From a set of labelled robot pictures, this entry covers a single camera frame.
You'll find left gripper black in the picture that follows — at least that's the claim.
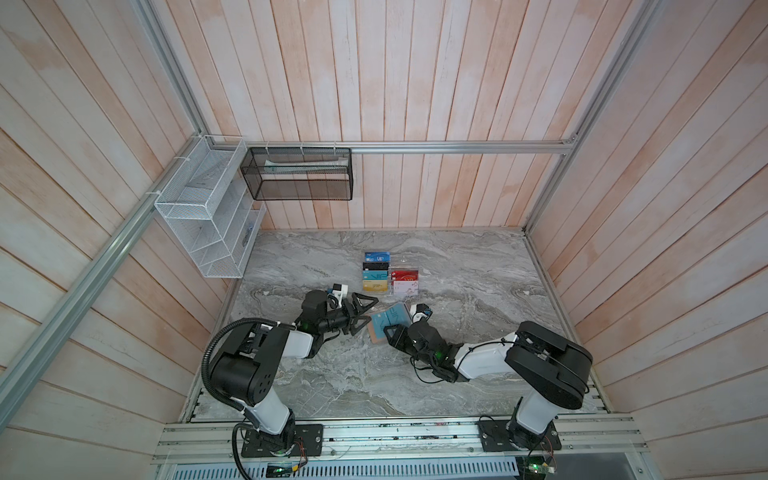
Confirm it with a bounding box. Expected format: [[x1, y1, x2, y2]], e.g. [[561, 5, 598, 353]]
[[318, 292, 378, 335]]

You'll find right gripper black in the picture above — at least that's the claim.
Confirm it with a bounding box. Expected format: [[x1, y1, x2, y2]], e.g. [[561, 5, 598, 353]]
[[382, 322, 436, 368]]

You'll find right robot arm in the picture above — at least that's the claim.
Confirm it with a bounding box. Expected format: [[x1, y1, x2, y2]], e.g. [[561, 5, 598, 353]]
[[383, 319, 593, 450]]

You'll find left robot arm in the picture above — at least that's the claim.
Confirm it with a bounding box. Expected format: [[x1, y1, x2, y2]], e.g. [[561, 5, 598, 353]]
[[200, 284, 379, 451]]

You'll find yellow VIP card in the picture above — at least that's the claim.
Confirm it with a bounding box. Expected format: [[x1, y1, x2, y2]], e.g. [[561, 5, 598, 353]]
[[362, 279, 389, 292]]

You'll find teal VIP card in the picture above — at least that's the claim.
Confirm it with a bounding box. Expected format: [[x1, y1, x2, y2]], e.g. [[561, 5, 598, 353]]
[[362, 270, 389, 281]]

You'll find black card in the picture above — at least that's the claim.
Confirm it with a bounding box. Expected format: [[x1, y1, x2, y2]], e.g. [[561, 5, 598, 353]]
[[363, 262, 390, 271]]

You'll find white pink card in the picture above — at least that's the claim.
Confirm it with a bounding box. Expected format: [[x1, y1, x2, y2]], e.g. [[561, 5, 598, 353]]
[[392, 280, 419, 296]]

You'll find red card on stand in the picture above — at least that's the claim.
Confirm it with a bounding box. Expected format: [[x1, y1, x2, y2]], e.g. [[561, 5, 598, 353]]
[[391, 269, 419, 283]]

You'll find blue card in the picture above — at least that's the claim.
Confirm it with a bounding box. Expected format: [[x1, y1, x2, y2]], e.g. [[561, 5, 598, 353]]
[[364, 251, 391, 263]]

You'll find black mesh basket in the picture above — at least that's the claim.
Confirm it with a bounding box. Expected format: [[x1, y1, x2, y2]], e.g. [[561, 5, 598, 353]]
[[240, 146, 354, 201]]

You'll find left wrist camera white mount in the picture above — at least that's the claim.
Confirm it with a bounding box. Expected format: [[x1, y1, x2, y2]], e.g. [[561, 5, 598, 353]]
[[327, 283, 348, 310]]

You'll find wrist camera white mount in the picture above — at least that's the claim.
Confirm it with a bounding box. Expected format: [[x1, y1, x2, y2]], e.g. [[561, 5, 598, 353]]
[[409, 303, 433, 323], [327, 283, 348, 310]]

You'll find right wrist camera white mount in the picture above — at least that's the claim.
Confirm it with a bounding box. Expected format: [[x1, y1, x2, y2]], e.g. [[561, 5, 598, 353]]
[[409, 303, 433, 323]]

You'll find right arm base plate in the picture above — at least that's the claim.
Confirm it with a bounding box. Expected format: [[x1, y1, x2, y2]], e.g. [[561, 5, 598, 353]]
[[476, 415, 562, 452]]

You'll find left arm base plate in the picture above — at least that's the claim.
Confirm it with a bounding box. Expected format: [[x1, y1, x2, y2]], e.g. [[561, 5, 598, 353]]
[[240, 423, 324, 458]]

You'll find white wire mesh shelf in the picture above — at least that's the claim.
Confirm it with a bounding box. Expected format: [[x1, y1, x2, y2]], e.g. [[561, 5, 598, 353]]
[[155, 135, 266, 279]]

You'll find horizontal aluminium wall rail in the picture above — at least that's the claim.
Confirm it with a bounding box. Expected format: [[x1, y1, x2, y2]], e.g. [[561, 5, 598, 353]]
[[243, 140, 575, 155]]

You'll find aluminium front rail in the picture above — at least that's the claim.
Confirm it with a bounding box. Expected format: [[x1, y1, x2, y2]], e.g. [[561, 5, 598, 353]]
[[151, 414, 649, 465]]

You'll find left aluminium wall rail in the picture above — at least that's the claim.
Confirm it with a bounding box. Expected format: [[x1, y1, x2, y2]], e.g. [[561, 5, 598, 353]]
[[1, 133, 203, 429]]

